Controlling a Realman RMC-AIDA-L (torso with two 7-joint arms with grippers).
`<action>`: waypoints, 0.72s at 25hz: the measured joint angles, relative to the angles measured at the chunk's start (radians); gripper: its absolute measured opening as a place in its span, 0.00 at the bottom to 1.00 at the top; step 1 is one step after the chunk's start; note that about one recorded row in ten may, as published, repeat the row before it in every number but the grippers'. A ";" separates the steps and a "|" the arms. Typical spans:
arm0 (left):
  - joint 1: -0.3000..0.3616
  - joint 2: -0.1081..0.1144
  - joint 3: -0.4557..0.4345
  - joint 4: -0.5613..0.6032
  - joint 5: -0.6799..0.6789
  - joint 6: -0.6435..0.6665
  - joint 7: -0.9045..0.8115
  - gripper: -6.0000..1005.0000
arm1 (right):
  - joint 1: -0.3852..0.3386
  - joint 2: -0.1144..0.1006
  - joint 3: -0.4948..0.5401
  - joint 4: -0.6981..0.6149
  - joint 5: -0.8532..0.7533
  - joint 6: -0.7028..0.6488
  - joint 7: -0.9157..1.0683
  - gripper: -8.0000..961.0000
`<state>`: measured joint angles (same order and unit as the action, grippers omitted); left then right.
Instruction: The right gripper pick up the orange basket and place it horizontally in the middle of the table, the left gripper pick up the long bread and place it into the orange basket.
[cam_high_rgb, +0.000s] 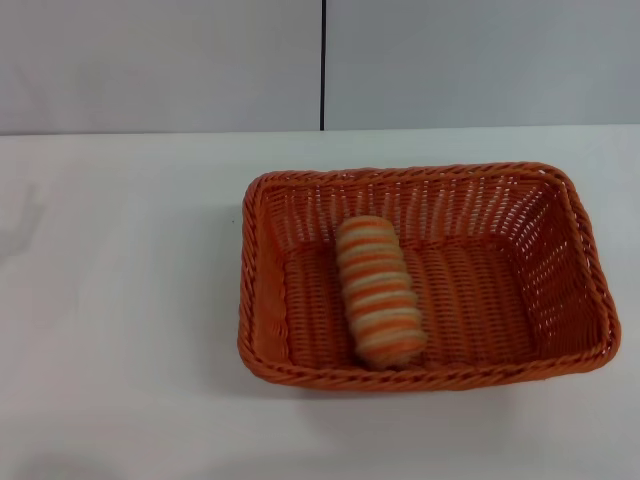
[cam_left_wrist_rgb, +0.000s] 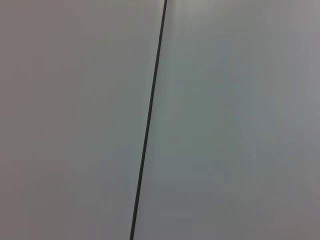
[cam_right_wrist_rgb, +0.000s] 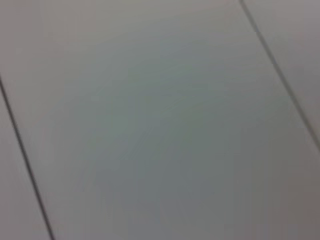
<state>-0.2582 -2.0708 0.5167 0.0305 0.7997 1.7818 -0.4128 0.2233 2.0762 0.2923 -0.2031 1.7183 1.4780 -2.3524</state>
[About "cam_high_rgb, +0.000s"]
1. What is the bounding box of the orange woven rectangular basket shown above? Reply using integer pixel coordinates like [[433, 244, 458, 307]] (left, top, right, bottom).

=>
[[238, 160, 624, 393]]

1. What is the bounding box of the orange cream striped bread roll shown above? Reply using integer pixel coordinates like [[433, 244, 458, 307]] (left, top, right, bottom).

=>
[[333, 214, 422, 372]]

